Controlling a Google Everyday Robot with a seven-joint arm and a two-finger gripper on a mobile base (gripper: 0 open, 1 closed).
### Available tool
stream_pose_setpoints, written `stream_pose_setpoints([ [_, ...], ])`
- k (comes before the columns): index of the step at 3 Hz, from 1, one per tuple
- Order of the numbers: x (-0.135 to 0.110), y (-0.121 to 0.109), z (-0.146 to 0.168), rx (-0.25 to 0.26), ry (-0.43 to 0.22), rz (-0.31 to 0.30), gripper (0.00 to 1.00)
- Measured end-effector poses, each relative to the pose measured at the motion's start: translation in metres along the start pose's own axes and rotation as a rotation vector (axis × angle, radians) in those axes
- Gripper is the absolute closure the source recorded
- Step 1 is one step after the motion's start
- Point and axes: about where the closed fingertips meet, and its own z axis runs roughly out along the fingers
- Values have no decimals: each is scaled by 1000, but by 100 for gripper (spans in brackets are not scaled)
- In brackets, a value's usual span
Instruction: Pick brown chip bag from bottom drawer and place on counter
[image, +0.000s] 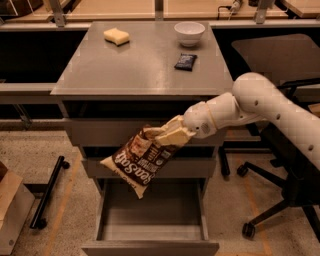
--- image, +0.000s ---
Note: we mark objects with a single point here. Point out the bottom grey open drawer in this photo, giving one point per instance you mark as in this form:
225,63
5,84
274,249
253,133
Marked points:
169,220

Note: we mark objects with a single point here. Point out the black wheeled table leg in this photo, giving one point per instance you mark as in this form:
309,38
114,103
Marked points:
45,189

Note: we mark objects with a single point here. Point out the black right table leg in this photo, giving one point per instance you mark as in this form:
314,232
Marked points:
225,170

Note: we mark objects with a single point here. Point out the dark blue snack packet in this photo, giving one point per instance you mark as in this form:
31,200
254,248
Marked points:
185,62

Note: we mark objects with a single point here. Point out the grey drawer cabinet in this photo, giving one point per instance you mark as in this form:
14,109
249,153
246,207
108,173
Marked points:
138,81

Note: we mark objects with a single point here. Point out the brown sea salt chip bag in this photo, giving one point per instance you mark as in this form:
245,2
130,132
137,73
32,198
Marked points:
139,160

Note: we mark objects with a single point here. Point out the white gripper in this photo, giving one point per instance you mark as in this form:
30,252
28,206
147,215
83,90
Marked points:
199,119

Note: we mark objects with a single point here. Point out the top grey drawer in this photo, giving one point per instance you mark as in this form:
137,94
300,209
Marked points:
104,132

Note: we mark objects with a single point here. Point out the yellow sponge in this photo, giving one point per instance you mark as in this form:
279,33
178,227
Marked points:
116,36

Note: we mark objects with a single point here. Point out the white bowl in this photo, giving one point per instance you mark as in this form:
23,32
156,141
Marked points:
189,33

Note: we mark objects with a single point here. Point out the middle grey drawer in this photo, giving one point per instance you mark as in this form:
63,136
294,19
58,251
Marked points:
176,168

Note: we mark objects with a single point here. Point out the cardboard box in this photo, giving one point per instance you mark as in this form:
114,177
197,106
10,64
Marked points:
9,185

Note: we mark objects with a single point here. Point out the grey metal box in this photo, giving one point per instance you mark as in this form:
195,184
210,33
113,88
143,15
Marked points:
13,217

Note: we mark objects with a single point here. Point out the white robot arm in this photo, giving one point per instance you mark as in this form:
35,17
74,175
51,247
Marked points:
253,98

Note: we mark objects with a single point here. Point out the black office chair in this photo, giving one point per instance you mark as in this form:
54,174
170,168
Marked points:
289,62

